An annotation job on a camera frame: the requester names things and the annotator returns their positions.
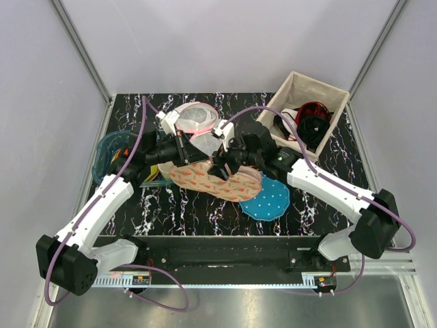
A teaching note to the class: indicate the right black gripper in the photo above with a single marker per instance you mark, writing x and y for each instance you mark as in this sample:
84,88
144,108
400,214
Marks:
219,170

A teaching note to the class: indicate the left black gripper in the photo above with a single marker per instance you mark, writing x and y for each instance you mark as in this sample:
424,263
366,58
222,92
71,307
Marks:
187,152

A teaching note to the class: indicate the floral mesh laundry bag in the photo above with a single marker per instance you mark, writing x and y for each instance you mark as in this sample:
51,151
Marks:
240,187

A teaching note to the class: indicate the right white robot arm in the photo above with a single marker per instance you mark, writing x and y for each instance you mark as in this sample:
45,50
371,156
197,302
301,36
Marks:
374,216

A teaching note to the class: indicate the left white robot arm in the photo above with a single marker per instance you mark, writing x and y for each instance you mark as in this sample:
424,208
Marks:
70,259

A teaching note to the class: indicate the white round mesh bra bag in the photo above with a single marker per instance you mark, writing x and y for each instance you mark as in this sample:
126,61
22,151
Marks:
198,120

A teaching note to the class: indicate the red and black bra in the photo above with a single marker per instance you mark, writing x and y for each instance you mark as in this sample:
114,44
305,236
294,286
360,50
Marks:
316,119

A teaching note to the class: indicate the cream cup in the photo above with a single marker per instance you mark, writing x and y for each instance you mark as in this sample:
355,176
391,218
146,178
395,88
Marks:
164,169

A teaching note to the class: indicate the yellow polka dot plate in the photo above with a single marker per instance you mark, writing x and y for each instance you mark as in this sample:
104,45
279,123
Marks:
154,171

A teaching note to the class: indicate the blue polka dot plate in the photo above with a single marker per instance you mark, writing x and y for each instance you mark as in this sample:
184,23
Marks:
270,203

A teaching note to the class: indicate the orange plastic lid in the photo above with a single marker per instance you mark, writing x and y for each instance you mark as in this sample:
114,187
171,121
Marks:
122,152

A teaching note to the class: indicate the teal plastic bin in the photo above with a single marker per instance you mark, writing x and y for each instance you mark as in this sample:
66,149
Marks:
105,150

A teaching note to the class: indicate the wicker basket with liner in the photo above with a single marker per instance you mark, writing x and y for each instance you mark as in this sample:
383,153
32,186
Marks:
299,89

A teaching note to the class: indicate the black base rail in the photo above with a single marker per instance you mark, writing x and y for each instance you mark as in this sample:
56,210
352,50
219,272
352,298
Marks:
234,261

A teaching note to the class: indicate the left aluminium frame post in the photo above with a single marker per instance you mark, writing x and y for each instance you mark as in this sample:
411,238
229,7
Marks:
68,25

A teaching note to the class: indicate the aluminium frame post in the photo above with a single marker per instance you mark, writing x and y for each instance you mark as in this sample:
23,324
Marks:
68,25
387,28

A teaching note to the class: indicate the right aluminium frame post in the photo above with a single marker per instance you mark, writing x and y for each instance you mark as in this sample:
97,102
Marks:
387,28

